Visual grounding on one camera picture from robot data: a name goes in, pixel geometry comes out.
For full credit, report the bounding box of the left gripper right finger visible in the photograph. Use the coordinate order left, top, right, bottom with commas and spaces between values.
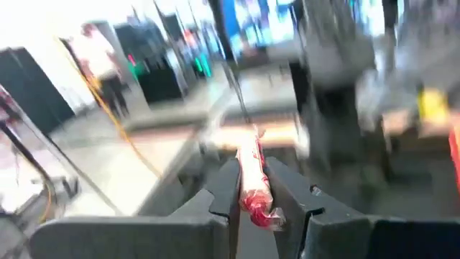
265, 157, 374, 259

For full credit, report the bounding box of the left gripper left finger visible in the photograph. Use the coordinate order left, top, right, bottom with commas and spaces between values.
168, 158, 242, 259

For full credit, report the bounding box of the Smarties candy roll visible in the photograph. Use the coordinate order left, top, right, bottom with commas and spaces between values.
235, 124, 287, 231

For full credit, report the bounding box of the light wooden board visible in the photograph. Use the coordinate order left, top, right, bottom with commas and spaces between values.
210, 120, 460, 150

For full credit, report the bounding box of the yellow tag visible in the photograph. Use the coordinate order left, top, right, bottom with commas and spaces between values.
418, 89, 450, 125

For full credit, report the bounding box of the person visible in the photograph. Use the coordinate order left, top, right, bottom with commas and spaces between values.
70, 23, 130, 118

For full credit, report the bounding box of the black partition panel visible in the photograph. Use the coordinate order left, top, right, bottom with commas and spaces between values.
0, 46, 75, 135

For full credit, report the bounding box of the yellow orange cable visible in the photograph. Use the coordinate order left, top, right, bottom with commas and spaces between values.
55, 37, 162, 178

